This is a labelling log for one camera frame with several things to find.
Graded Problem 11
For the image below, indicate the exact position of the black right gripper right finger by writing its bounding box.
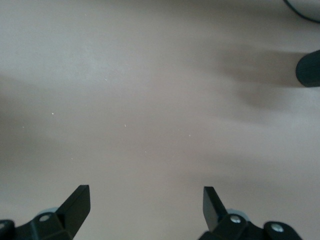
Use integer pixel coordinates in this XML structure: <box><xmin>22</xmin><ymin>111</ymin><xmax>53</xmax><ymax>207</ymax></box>
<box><xmin>198</xmin><ymin>186</ymin><xmax>305</xmax><ymax>240</ymax></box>

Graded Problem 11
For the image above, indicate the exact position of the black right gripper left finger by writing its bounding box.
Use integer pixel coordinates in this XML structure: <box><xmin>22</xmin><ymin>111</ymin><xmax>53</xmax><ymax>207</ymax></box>
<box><xmin>0</xmin><ymin>184</ymin><xmax>91</xmax><ymax>240</ymax></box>

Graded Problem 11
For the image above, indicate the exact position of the brown paper table cover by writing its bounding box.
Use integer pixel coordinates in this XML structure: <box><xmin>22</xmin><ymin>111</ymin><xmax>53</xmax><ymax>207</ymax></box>
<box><xmin>0</xmin><ymin>0</ymin><xmax>320</xmax><ymax>240</ymax></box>

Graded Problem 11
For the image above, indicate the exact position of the black foam cylinder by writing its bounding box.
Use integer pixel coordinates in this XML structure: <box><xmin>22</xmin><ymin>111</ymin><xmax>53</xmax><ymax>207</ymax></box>
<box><xmin>295</xmin><ymin>49</ymin><xmax>320</xmax><ymax>88</ymax></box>

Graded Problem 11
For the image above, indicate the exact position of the white round object dark rim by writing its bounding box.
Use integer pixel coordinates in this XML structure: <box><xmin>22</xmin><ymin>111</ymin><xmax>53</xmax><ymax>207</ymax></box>
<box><xmin>282</xmin><ymin>0</ymin><xmax>320</xmax><ymax>24</ymax></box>

